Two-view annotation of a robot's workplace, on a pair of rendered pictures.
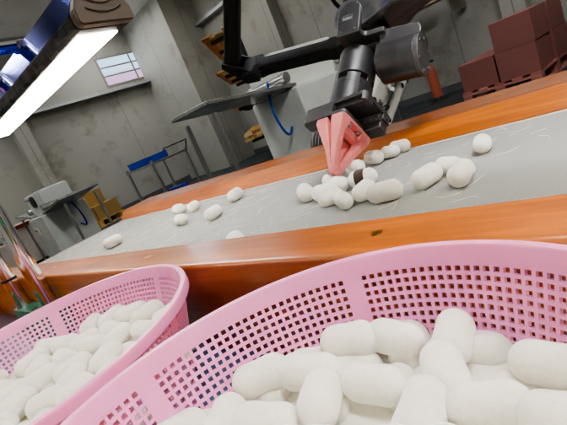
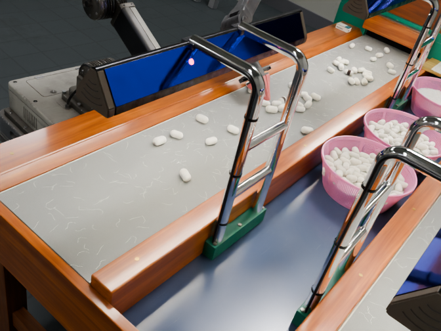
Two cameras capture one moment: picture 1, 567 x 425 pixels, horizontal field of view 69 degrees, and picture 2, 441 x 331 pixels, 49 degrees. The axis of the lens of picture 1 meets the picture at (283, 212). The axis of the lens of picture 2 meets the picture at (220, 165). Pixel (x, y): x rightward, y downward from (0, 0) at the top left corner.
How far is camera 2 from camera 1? 1.67 m
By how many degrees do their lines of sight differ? 93
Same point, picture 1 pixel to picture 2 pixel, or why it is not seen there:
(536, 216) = (364, 105)
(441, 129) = not seen: hidden behind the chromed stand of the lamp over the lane
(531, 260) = (376, 111)
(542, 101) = (273, 67)
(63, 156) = not seen: outside the picture
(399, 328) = (373, 125)
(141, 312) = (336, 154)
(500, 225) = (364, 108)
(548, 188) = (334, 99)
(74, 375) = (365, 163)
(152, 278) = (326, 146)
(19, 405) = not seen: hidden behind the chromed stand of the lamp
